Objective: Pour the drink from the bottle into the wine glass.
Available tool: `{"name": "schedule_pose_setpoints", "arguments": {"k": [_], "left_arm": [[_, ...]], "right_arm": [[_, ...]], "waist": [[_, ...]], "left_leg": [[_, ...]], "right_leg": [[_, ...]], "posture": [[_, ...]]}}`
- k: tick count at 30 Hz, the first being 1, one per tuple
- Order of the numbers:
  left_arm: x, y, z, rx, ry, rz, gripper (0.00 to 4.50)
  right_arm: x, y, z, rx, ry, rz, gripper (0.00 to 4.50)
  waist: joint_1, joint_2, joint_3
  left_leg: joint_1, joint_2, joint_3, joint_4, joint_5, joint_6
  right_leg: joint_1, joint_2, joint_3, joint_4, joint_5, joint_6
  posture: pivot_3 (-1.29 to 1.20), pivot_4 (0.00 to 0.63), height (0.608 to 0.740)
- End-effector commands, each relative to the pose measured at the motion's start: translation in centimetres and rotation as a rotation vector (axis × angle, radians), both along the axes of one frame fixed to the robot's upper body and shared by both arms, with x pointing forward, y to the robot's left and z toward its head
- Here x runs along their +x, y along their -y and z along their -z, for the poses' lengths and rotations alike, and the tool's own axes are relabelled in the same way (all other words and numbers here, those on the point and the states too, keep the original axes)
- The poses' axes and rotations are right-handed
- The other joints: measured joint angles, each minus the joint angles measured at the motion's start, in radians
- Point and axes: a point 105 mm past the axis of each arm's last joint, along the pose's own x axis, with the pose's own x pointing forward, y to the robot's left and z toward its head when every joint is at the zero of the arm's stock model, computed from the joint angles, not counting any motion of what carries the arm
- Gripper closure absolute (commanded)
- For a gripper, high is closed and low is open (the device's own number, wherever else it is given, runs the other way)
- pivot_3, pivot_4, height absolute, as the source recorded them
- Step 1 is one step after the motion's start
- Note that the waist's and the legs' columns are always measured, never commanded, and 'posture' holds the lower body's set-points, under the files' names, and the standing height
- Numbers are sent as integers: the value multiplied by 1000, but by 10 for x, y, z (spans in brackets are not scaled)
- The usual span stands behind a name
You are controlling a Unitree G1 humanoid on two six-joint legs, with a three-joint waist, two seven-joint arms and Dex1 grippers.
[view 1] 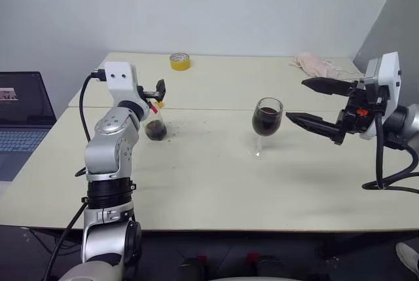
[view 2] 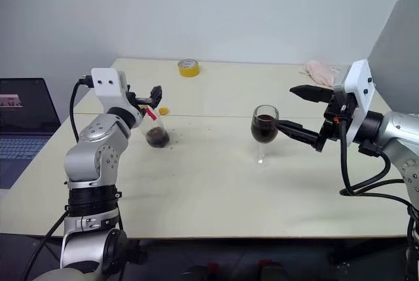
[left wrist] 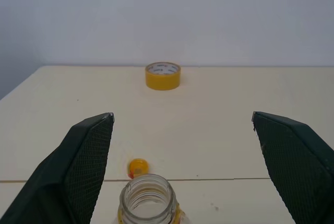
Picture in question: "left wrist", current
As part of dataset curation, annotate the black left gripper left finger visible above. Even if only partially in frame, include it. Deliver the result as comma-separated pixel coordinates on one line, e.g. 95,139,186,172
0,112,115,224

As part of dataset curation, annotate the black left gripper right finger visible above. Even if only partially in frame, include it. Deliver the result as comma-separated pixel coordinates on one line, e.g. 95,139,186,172
251,111,334,224

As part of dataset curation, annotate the yellow bottle cap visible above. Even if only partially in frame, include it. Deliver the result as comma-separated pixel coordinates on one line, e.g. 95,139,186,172
127,158,150,179

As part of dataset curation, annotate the dark liquid plastic bottle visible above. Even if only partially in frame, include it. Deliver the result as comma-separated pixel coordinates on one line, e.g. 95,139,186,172
117,173,187,224

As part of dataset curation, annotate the yellow tape roll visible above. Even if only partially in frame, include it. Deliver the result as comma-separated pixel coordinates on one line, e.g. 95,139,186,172
145,61,181,91

